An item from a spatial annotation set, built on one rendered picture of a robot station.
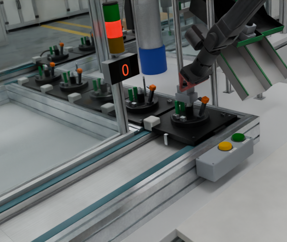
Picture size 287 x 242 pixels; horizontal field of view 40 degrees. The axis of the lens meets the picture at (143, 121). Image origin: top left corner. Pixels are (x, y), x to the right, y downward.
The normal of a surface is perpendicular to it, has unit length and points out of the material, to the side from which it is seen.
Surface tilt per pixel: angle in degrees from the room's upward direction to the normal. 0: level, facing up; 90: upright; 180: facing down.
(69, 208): 0
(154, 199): 90
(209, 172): 90
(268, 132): 0
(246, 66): 45
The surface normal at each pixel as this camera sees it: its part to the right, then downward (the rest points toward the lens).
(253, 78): 0.30, -0.44
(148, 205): 0.69, 0.22
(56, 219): -0.12, -0.90
